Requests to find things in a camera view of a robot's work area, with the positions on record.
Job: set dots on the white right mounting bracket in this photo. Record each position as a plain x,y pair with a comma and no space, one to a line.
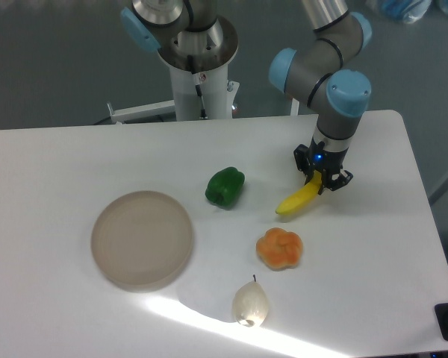
294,108

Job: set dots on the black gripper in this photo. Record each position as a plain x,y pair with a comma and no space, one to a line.
326,156

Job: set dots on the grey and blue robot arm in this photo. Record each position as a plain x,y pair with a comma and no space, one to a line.
317,78

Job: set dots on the yellow banana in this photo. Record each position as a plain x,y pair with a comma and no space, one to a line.
301,198

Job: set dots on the beige round plate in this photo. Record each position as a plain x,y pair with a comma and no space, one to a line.
142,241

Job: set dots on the pale white pear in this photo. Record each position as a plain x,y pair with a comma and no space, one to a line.
250,305

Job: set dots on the green bell pepper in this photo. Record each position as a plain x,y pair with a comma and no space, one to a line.
224,187

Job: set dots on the blue plastic bag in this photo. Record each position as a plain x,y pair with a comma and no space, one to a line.
401,11

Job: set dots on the white left mounting bracket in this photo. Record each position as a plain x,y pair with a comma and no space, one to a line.
145,111

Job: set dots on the orange knotted bread roll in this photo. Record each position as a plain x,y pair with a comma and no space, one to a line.
279,249

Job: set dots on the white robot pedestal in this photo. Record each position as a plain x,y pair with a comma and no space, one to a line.
198,68

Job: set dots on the white mounting bracket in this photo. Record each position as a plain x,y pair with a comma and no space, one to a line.
294,108
145,111

